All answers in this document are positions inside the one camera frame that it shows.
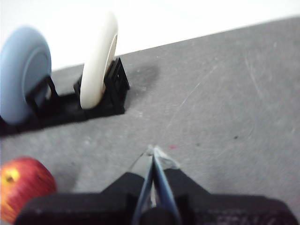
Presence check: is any black plate rack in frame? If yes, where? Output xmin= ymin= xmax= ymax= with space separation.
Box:
xmin=0 ymin=57 xmax=131 ymax=137

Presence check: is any cream plate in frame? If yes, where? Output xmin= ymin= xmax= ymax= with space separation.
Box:
xmin=79 ymin=11 xmax=119 ymax=110

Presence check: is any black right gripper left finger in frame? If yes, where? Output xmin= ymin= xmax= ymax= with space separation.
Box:
xmin=14 ymin=145 xmax=155 ymax=225

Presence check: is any blue plate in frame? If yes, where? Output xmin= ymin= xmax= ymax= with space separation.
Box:
xmin=0 ymin=25 xmax=52 ymax=125

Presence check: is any red yellow apple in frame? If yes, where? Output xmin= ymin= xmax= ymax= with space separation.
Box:
xmin=0 ymin=156 xmax=57 ymax=225

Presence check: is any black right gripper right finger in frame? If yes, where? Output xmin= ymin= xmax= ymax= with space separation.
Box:
xmin=152 ymin=145 xmax=298 ymax=225

